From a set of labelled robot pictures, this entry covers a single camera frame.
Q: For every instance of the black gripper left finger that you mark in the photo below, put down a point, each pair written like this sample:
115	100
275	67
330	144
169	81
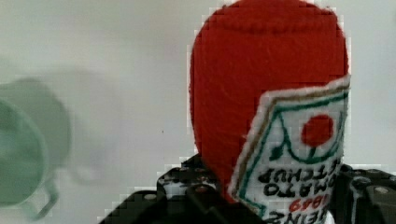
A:
187	194

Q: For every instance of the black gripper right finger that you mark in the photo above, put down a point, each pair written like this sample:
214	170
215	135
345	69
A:
364	197

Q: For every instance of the red plush ketchup bottle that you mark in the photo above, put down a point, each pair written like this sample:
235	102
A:
269	94

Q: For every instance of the green mug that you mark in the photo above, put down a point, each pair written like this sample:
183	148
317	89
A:
35	141

